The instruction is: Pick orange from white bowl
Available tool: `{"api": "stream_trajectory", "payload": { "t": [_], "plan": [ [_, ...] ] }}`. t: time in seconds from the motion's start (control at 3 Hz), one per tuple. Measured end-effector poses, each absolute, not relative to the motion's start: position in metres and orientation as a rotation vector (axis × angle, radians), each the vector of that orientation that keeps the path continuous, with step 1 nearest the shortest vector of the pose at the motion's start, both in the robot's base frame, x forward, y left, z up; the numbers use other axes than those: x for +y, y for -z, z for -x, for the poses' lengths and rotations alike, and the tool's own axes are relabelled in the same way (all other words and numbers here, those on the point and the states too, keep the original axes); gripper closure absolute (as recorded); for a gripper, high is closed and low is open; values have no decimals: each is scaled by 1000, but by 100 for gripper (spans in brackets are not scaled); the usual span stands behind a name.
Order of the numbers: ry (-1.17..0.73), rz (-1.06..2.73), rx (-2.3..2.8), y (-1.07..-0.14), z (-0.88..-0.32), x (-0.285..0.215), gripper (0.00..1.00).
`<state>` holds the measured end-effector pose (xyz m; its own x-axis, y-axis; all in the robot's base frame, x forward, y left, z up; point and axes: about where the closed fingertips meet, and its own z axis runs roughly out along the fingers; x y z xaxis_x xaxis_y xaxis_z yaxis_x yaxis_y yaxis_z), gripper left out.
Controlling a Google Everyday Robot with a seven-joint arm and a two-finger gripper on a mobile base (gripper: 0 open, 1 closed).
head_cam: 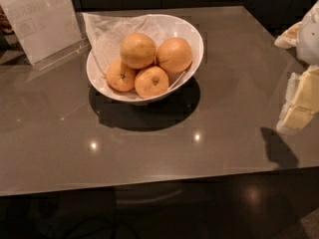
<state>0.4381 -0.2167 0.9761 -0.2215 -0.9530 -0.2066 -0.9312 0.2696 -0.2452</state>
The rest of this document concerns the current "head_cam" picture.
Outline clear acrylic sign holder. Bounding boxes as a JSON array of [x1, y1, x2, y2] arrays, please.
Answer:
[[0, 0, 89, 70]]

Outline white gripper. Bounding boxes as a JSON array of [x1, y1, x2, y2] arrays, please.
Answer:
[[274, 0, 319, 134]]

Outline orange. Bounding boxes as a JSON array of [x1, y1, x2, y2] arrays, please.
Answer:
[[156, 38, 192, 73], [120, 33, 157, 69], [106, 59, 137, 92], [135, 66, 169, 99]]

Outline white paper liner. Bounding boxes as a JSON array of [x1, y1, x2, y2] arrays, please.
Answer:
[[84, 14, 192, 104]]

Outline white ceramic bowl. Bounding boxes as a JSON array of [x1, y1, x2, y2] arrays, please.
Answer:
[[84, 13, 204, 105]]

